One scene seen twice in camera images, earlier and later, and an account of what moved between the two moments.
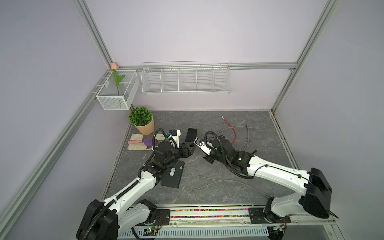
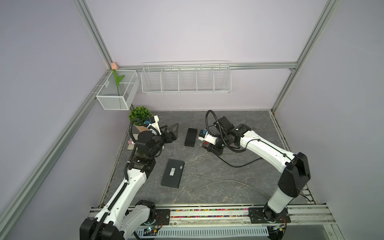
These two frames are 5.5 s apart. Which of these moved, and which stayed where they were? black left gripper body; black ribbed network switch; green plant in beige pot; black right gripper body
Moved: black right gripper body; black left gripper body
Stayed: black ribbed network switch; green plant in beige pot
